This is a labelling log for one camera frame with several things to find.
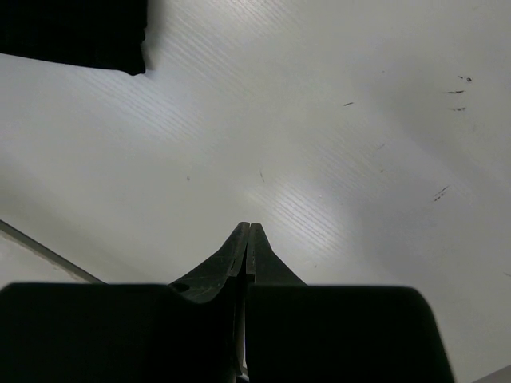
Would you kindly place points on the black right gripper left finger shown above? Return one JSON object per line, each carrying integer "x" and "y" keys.
{"x": 188, "y": 330}

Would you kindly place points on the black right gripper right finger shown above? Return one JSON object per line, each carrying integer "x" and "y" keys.
{"x": 297, "y": 332}

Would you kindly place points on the black tank top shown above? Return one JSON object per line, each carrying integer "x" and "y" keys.
{"x": 92, "y": 34}

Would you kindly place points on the aluminium table frame rail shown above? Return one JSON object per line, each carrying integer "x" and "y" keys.
{"x": 48, "y": 255}

